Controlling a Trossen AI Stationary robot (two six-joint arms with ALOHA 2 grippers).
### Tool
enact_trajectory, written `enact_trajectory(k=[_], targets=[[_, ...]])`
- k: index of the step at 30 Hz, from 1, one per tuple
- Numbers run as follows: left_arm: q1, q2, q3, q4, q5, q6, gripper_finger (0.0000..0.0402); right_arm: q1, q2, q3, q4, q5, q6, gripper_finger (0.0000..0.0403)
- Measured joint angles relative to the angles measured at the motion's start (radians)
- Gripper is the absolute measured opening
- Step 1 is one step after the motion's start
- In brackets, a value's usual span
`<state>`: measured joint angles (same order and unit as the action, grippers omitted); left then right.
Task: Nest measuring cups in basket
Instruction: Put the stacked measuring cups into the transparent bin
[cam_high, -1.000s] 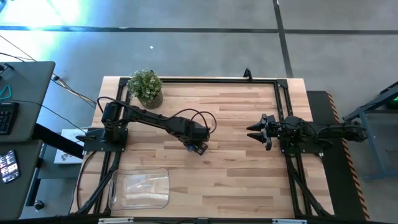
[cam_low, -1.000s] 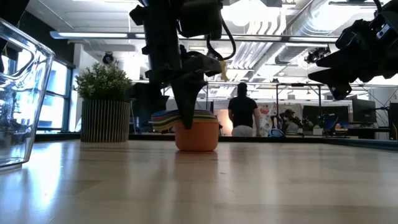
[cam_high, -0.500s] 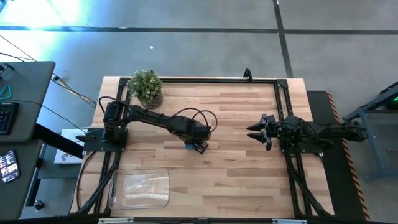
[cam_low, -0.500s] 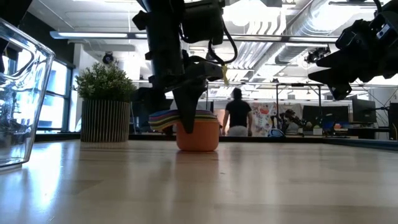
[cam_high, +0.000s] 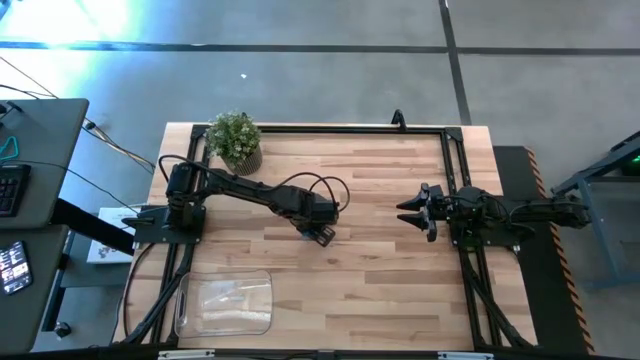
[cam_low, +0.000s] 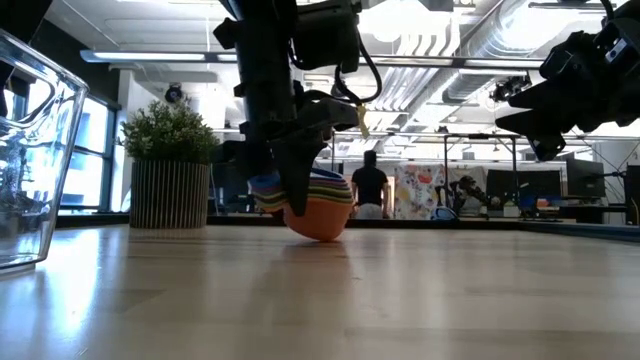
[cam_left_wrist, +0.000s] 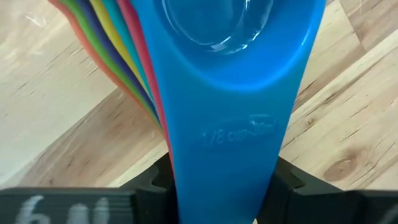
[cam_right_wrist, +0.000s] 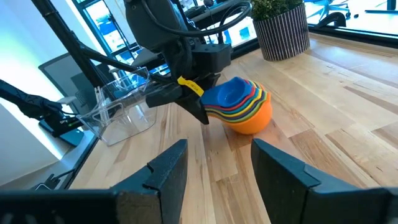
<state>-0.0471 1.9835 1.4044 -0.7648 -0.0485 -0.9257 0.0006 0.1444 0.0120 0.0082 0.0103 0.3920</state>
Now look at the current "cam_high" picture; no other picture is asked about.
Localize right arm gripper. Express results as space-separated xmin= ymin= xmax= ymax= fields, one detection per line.
xmin=395 ymin=182 xmax=454 ymax=232

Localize clear plastic basket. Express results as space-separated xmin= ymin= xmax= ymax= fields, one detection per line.
xmin=174 ymin=269 xmax=274 ymax=338

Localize green plant in ribbed pot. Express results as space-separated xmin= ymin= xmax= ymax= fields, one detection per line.
xmin=204 ymin=110 xmax=264 ymax=177

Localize black floor mat hazard stripe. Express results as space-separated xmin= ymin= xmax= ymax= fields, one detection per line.
xmin=492 ymin=145 xmax=597 ymax=356

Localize grey-blue metal cart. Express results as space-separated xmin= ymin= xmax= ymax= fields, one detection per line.
xmin=552 ymin=130 xmax=640 ymax=292

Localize white booklet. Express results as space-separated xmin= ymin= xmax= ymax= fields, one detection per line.
xmin=86 ymin=207 xmax=137 ymax=265

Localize black desk support beam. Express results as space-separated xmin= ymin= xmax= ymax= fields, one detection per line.
xmin=49 ymin=198 xmax=137 ymax=257

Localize grey desk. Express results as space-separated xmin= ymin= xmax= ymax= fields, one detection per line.
xmin=0 ymin=224 xmax=70 ymax=355
xmin=0 ymin=98 xmax=90 ymax=230

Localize black keyboard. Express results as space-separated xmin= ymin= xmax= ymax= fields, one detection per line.
xmin=0 ymin=163 xmax=32 ymax=219

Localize black smartphone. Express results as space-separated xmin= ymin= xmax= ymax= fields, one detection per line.
xmin=0 ymin=240 xmax=34 ymax=296

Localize teal carabiner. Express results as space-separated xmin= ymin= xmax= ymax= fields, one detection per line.
xmin=0 ymin=135 xmax=20 ymax=163

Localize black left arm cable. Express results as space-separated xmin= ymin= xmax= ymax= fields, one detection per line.
xmin=272 ymin=171 xmax=352 ymax=214

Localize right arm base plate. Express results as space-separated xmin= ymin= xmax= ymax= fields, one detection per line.
xmin=448 ymin=207 xmax=536 ymax=250

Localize black aluminium table frame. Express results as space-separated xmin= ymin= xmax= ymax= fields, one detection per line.
xmin=115 ymin=122 xmax=539 ymax=351

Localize silver table bracket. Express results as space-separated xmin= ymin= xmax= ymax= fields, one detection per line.
xmin=438 ymin=351 xmax=495 ymax=360
xmin=158 ymin=349 xmax=216 ymax=360

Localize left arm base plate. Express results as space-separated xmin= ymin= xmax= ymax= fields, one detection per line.
xmin=122 ymin=204 xmax=206 ymax=246

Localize floor cables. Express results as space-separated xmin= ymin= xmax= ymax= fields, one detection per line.
xmin=0 ymin=54 xmax=157 ymax=176

